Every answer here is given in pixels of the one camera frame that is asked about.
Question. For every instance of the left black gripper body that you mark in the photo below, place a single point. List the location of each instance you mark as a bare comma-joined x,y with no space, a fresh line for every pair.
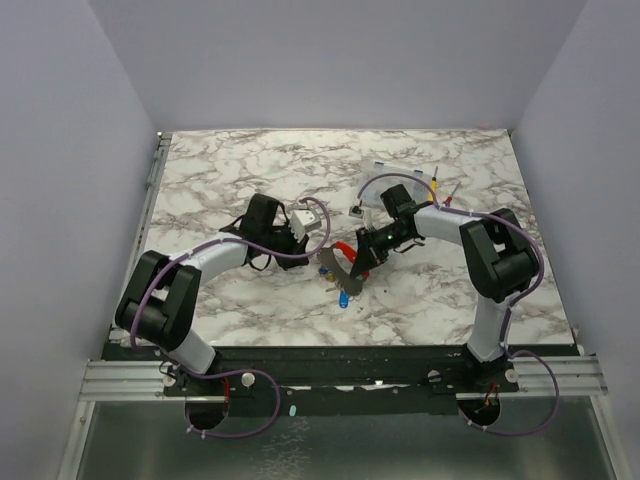
283,241

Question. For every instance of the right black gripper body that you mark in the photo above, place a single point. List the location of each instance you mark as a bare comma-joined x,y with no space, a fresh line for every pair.
366,245

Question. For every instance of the metal key organizer red handle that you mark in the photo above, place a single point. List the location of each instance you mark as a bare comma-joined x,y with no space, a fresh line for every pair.
352,286

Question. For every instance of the blue key tag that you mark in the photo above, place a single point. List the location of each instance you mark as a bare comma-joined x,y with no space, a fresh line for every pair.
344,300

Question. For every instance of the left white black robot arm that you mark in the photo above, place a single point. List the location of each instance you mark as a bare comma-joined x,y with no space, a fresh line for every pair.
158,303

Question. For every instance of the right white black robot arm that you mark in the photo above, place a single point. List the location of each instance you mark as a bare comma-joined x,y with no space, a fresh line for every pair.
503,261

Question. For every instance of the clear plastic organizer box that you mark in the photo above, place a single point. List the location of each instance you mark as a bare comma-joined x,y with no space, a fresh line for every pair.
396,174

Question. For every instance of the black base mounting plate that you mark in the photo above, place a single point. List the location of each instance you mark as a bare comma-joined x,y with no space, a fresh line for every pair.
254,382

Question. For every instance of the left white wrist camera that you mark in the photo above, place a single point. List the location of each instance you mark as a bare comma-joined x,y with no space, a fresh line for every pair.
303,221

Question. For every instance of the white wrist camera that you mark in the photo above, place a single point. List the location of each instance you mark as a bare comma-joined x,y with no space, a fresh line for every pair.
357,211
303,221

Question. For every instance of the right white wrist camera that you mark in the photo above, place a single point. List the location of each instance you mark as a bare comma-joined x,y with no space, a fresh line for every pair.
357,211

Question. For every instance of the blue red handled screwdriver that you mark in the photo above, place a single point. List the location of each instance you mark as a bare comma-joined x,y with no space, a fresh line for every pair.
452,194

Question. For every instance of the yellow handled screwdriver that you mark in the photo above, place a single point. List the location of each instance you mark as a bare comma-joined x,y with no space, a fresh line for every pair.
433,184

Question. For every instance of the aluminium left side rail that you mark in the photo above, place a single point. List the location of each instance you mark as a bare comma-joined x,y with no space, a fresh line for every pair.
152,187

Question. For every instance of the aluminium rail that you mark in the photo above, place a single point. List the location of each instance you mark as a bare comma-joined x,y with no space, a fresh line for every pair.
139,381
152,187

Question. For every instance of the aluminium front rail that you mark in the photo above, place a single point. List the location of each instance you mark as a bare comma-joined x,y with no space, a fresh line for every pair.
139,381

